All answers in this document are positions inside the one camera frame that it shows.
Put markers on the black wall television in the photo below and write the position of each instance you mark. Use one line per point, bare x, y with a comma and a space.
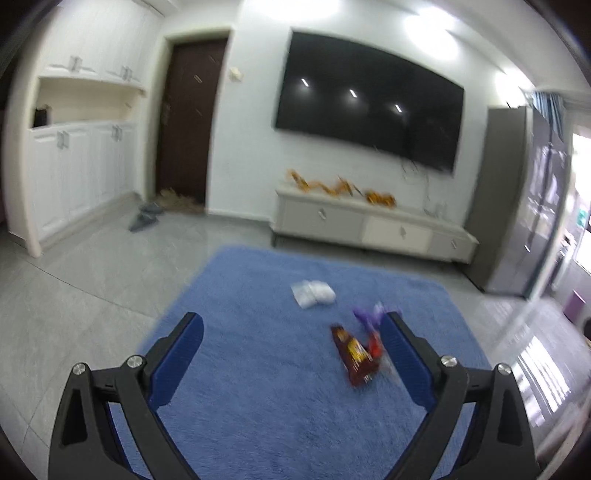
369, 97

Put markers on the white plastic bag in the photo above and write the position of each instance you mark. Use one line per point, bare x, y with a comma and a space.
314, 293

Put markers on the grey white television cabinet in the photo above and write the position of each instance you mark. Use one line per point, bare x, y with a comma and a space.
332, 221

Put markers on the purple plastic bag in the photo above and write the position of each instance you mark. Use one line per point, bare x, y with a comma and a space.
367, 316

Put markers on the dark brown snack packet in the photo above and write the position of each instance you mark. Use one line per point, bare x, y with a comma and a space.
354, 357

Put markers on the white shoe cabinet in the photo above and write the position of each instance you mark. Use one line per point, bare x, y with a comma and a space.
78, 175

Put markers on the blue fluffy rug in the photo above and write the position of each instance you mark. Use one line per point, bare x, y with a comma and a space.
268, 392

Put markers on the dark brown door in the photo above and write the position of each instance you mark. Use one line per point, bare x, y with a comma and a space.
189, 124

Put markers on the blue grey curtain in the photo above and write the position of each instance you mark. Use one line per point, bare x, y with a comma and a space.
549, 110

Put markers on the wall light switch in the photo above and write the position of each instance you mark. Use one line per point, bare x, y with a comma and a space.
236, 74

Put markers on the grey green slipper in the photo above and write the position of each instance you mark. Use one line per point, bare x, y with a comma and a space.
151, 208
143, 223

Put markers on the small green sign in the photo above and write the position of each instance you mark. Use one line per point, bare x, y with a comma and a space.
583, 217

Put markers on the golden dragon figurine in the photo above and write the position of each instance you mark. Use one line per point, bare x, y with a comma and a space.
323, 184

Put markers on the purple box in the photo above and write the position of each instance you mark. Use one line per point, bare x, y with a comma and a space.
578, 307

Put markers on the beige shoe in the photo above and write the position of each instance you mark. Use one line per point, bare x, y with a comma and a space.
187, 206
168, 194

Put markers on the black bag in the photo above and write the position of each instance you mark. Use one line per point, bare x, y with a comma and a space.
41, 117

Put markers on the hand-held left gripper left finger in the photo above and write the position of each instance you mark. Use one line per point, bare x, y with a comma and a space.
178, 355

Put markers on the grey refrigerator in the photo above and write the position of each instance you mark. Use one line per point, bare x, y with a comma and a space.
512, 207

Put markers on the golden tiger figurine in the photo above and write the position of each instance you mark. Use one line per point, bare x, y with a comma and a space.
381, 198

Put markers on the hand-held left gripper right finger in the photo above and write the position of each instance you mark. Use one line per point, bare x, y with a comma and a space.
406, 357

